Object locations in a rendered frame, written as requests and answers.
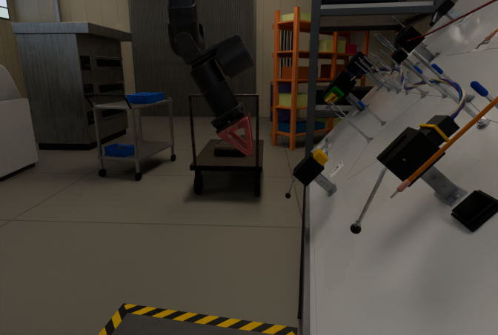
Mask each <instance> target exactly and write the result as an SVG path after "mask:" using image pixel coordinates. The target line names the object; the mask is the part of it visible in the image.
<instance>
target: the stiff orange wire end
mask: <svg viewBox="0 0 498 335"><path fill-rule="evenodd" d="M497 103H498V96H497V97H496V98H495V99H494V100H493V101H492V102H491V103H490V104H488V105H487V106H486V107H485V108H484V109H483V110H482V111H481V112H480V113H478V114H477V115H476V116H475V117H474V118H473V119H472V120H471V121H470V122H469V123H467V125H466V126H464V128H463V129H461V130H460V131H459V132H458V133H457V134H456V135H455V136H454V137H453V138H452V139H450V140H449V141H448V142H447V143H446V144H445V145H444V146H443V147H441V148H440V149H439V150H438V151H437V152H436V153H435V154H434V155H433V156H432V157H431V158H430V159H429V160H428V161H427V162H426V163H425V164H423V165H422V166H421V167H420V168H419V169H418V170H417V171H416V172H415V173H413V174H412V175H411V176H410V177H409V178H408V179H406V180H405V181H404V182H403V183H402V184H401V185H399V186H398V187H397V189H396V191H395V192H394V193H393V194H392V195H391V196H390V198H393V197H394V196H395V195H396V194H398V192H402V191H403V190H404V189H406V187H407V186H409V184H410V183H411V182H412V181H413V180H414V179H415V178H416V177H418V175H420V174H421V172H423V171H424V170H425V169H426V168H427V167H428V166H429V165H430V164H432V163H433V162H434V161H435V160H436V159H437V158H438V157H439V156H441V155H442V154H443V153H444V152H445V151H446V150H447V149H448V148H449V147H450V146H451V145H452V144H453V143H454V142H455V141H456V140H458V139H459V138H460V137H461V136H462V135H463V134H464V133H465V132H467V131H468V130H469V129H470V128H471V127H472V126H473V125H475V124H476V123H477V122H478V121H479V120H480V119H481V118H482V117H483V116H484V115H485V114H486V113H487V112H488V111H489V110H490V109H492V108H493V107H494V106H495V105H496V104H497Z"/></svg>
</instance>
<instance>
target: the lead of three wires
mask: <svg viewBox="0 0 498 335"><path fill-rule="evenodd" d="M433 80H434V81H432V83H444V84H447V85H450V86H452V87H454V88H455V89H456V91H457V92H458V93H459V104H458V106H457V107H456V109H455V110H454V111H453V113H452V114H451V115H450V117H451V118H452V119H455V118H456V117H457V115H458V114H459V112H460V111H461V110H462V109H463V108H464V106H465V91H464V90H463V89H462V88H461V87H460V86H459V84H458V83H456V82H453V81H450V80H448V79H435V78H433Z"/></svg>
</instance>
